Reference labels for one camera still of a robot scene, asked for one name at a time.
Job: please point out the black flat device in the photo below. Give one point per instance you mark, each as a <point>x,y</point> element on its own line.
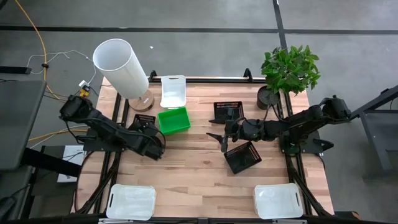
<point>15,70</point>

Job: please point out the white paper sheet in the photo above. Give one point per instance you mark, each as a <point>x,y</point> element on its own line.
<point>73,157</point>

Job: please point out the black desk support bar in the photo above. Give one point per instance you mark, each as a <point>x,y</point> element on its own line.
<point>53,161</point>

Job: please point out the black base bracket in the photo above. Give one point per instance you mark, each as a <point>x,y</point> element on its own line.
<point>325,144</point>

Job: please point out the grey table frame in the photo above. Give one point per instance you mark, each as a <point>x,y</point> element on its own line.
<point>367,123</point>

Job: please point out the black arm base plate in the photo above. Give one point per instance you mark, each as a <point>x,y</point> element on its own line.
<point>311,143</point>
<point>90,147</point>

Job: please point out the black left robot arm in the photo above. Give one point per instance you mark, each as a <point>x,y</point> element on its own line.
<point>105,130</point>

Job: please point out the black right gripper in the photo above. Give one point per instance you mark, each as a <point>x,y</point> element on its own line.
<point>248,129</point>

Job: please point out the white power adapter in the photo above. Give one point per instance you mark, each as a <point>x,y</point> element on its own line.
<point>83,84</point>

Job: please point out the black perforated basket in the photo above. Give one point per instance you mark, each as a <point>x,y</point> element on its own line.
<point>242,157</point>
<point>144,118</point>
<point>228,109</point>

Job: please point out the grey desk top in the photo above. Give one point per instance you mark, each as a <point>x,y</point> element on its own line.
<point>18,124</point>

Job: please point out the black frame rail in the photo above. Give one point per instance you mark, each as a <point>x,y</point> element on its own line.
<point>293,171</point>
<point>186,221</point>
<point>126,104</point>
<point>301,169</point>
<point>117,99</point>
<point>217,80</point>

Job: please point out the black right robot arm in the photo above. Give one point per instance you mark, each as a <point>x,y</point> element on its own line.
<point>298,123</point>

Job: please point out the white cylindrical lamp shade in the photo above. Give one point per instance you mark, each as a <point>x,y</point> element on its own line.
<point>121,68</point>

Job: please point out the black rail end bracket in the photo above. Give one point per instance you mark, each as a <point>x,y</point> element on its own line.
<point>247,73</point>
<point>152,75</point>

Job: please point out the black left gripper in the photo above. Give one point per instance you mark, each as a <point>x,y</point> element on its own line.
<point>152,143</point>

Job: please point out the white plastic basket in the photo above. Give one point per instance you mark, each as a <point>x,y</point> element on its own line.
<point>130,201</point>
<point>277,200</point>
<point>173,91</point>

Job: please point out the round wooden lamp base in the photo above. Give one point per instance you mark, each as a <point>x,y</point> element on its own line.
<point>143,102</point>

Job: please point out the yellow plug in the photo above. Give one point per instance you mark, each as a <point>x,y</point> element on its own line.
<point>84,92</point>

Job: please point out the green leafy plant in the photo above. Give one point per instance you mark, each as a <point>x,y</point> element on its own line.
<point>289,70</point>

